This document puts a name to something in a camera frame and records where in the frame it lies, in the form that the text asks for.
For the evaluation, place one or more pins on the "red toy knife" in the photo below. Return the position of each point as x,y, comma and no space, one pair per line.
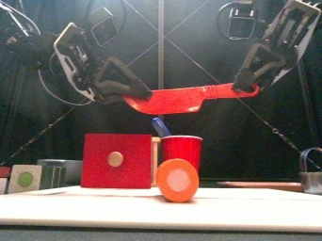
175,100

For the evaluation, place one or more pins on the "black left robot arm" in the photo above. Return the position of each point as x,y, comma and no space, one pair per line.
29,44

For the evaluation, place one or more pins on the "orange toy carrot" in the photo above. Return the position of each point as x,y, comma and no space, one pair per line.
177,180

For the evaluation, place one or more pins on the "light wooden block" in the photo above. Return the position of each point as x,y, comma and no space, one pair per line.
155,157

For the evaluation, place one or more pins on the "red plastic cup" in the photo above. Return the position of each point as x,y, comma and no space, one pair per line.
181,150

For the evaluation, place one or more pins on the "red box with beige knob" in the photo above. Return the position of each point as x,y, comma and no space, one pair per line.
100,172

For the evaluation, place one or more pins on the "grey metal container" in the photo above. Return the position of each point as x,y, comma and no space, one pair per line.
66,169

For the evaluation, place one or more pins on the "white block with green circle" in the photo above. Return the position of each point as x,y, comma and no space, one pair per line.
25,179

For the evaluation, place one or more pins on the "flat wooden tray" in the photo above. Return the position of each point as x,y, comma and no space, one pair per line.
259,185

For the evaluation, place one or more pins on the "small red block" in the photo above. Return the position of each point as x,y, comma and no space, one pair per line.
4,172

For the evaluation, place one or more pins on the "white cutting board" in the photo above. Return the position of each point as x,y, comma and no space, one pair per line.
125,210

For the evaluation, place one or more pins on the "small white block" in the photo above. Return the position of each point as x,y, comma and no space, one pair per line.
2,185

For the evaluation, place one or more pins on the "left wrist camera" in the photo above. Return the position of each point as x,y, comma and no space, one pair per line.
103,28

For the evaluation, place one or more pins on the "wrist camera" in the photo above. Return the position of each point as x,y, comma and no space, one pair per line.
103,28
240,25

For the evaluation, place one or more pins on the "grey vertical frame pole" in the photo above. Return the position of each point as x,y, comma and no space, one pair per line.
160,47

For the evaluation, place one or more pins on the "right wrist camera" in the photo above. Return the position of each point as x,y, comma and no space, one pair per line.
240,25

